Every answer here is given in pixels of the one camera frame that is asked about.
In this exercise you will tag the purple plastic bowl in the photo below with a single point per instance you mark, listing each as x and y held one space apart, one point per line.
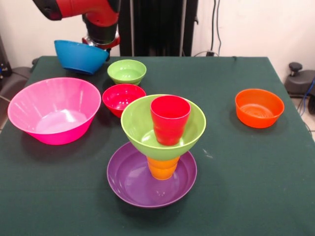
133 184

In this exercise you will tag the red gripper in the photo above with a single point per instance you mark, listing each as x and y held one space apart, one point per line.
114 43

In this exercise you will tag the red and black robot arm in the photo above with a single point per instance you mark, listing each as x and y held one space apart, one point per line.
98 12

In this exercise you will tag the dark green table cloth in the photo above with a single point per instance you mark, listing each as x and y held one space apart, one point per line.
157 221

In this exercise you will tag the blue plastic bowl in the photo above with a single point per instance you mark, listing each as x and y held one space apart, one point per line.
78 59

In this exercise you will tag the red plastic cup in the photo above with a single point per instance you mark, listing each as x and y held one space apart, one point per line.
169 127

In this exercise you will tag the orange plastic cup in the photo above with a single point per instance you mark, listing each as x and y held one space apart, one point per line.
162 169

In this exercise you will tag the small red plastic bowl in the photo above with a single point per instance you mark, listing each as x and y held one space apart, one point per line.
118 98

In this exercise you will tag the small green plastic bowl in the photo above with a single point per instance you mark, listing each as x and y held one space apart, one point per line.
126 71

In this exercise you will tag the orange plastic bowl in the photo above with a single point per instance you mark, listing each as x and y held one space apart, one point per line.
258 105

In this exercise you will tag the black pedestal leg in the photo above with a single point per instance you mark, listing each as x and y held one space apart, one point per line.
300 83
14 81

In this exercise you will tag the large pink plastic bowl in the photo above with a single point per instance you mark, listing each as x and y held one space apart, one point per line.
61 98

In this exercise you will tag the large green plastic bowl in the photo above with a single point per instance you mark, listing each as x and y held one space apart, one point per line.
135 123

